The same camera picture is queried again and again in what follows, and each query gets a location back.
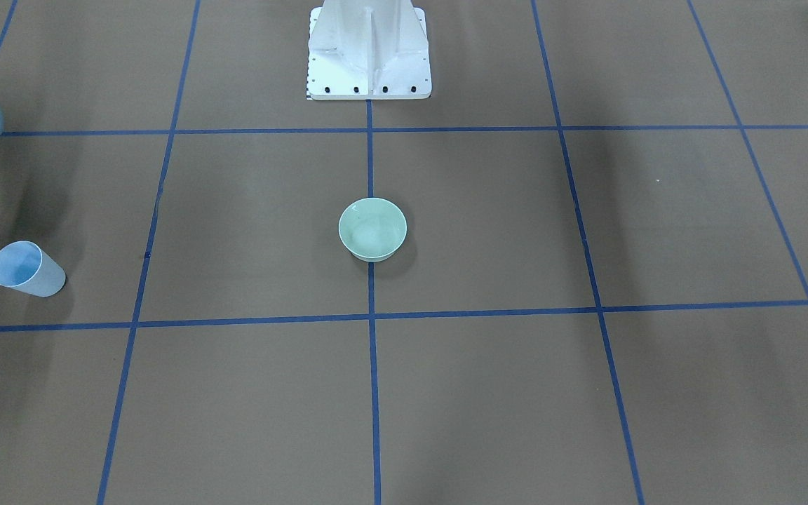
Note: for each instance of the light blue plastic cup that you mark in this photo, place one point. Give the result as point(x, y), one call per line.
point(25, 267)

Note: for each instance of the mint green bowl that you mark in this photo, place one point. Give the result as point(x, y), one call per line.
point(372, 229)

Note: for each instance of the white pedestal column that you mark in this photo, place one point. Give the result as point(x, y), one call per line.
point(368, 50)

